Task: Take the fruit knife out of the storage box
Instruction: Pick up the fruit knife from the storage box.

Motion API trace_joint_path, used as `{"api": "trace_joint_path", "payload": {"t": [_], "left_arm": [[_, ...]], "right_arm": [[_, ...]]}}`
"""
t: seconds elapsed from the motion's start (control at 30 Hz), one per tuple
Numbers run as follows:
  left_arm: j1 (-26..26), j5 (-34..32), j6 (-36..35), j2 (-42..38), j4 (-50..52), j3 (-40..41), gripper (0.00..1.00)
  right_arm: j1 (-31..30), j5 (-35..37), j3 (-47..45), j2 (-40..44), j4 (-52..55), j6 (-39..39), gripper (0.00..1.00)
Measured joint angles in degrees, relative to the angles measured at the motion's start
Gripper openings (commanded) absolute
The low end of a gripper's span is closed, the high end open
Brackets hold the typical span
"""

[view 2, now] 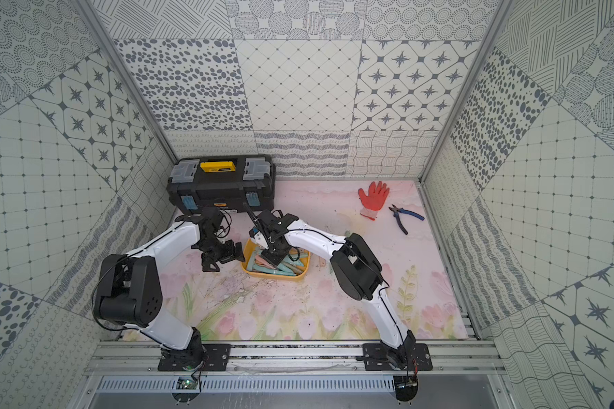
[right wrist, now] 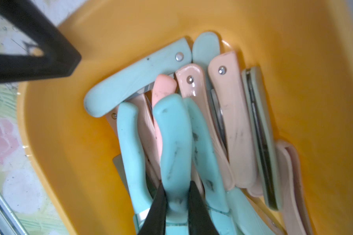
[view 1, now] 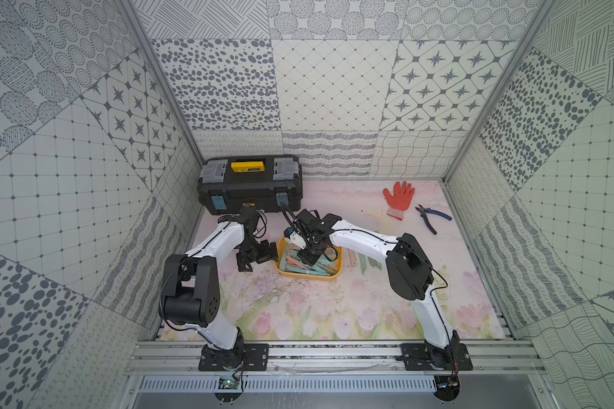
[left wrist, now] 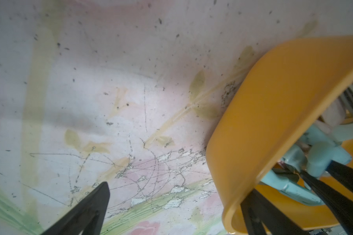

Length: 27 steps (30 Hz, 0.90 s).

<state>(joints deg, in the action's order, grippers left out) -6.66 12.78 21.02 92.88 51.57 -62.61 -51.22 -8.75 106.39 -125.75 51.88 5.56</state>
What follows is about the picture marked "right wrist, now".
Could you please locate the floral pink table mat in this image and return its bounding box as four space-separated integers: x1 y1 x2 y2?
0 1 86 235

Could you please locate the sage green folding knife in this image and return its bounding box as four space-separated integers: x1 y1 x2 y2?
242 67 283 211

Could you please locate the teal fruit knife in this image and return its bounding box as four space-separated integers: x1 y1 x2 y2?
183 98 237 235
117 102 153 233
156 94 191 235

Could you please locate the teal fruit knife in box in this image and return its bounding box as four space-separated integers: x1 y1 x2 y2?
117 102 153 233

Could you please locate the salmon pink knife handle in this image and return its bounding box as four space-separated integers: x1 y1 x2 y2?
152 74 177 162

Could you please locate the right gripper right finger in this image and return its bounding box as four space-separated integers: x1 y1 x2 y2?
188 181 219 235

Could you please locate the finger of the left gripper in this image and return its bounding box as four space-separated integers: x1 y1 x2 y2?
0 1 81 83

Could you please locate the yellow plastic storage box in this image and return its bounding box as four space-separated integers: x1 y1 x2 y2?
17 1 353 235

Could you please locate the beige pink folding knife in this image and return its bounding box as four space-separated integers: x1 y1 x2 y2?
276 140 314 235

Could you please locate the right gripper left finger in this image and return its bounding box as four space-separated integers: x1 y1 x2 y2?
138 184 167 235

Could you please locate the light teal folding knife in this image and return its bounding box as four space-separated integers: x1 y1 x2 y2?
83 38 192 118

